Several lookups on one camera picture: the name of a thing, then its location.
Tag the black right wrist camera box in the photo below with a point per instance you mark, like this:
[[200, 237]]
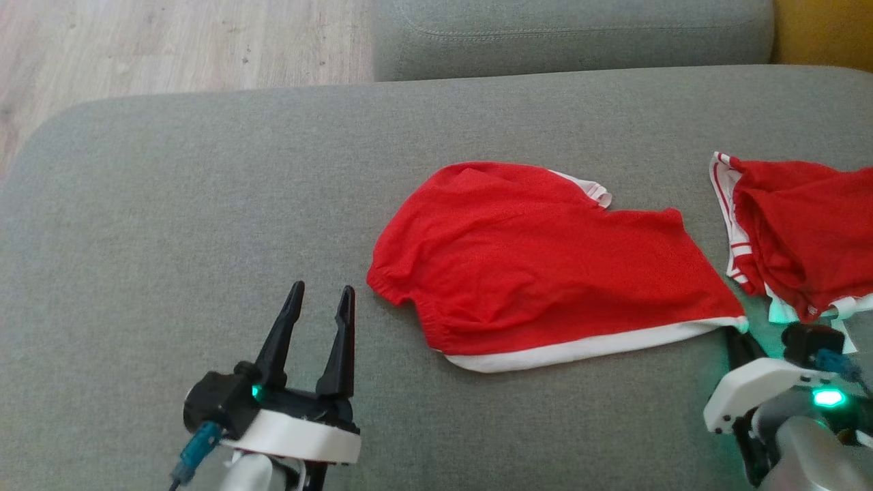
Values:
[[808, 341]]

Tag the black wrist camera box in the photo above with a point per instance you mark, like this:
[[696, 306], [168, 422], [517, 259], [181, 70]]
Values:
[[218, 402], [808, 341]]

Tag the yellow cushion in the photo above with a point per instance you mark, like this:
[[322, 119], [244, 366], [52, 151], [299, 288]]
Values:
[[825, 34]]

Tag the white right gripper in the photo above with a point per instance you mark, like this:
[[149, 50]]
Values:
[[743, 392]]

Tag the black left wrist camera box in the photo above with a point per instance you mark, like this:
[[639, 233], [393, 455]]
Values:
[[218, 402]]

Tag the grey sofa seat cushion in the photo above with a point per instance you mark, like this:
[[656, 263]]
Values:
[[204, 239]]

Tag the red number jersey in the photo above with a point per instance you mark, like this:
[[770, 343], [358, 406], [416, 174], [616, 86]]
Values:
[[805, 232]]

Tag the red shorts white stripe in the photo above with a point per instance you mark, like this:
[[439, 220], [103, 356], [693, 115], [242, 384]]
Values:
[[545, 273]]

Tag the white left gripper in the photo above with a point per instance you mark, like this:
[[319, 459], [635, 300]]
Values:
[[300, 426]]

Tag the grey sofa back cushion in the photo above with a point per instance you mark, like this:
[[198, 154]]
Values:
[[573, 41]]

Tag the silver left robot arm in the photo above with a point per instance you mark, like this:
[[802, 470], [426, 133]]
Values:
[[259, 474]]

